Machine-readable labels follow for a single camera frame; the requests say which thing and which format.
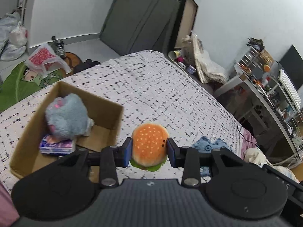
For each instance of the blue tissue pack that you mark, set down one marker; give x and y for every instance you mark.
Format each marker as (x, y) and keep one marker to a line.
(53, 146)

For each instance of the white plastic bags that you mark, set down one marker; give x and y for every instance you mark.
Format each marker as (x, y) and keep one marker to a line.
(13, 37)

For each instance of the black monitor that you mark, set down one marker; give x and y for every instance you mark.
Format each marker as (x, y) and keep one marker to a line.
(292, 64)

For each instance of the white keyboard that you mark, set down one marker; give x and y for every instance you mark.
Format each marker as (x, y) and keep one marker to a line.
(289, 87)

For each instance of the small blue plush cloth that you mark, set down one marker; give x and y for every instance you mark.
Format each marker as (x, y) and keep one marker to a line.
(204, 145)

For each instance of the grey-blue plush toy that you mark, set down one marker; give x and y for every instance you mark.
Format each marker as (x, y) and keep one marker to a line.
(67, 117)

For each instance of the cream tote bag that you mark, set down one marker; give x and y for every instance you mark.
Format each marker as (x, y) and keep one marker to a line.
(207, 69)

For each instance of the brown cardboard box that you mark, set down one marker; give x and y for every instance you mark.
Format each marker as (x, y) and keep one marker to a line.
(107, 117)

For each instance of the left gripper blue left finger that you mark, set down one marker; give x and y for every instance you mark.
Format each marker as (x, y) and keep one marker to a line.
(126, 152)

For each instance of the plush hamburger toy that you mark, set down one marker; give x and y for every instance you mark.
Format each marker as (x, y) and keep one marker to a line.
(149, 150)

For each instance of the red white plastic bag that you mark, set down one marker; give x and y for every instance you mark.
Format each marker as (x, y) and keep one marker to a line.
(44, 61)

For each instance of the white desk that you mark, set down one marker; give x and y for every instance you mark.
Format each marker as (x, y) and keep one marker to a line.
(242, 77)

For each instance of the grey drawer organizer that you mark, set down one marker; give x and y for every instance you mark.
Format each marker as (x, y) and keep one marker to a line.
(252, 64)

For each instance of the pink bed sheet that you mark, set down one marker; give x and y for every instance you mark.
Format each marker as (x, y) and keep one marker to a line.
(246, 141)

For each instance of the brown framed board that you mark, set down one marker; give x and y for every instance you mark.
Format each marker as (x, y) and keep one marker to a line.
(189, 10)

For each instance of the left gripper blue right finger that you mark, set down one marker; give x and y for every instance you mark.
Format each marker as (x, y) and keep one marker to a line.
(171, 151)

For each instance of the dark grey wardrobe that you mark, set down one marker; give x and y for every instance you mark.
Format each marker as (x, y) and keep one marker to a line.
(136, 25)

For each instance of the green cartoon floor mat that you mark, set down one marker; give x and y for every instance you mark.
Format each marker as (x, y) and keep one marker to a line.
(22, 82)

